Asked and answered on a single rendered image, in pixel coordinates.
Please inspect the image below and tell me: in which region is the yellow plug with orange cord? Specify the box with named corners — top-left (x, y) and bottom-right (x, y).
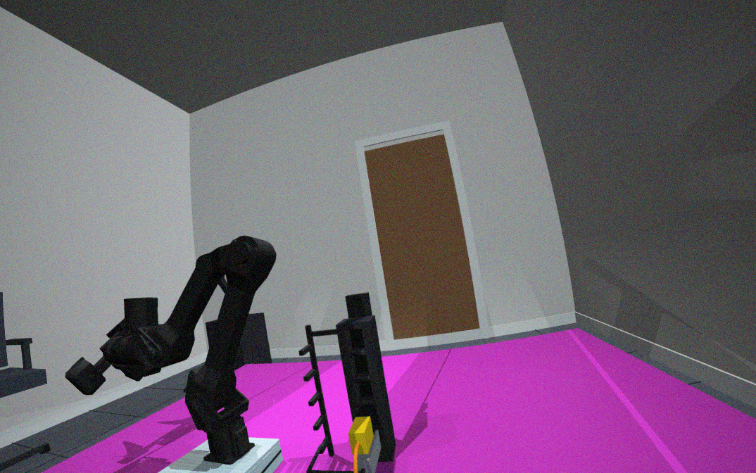
top-left (348, 405), bottom-right (377, 473)

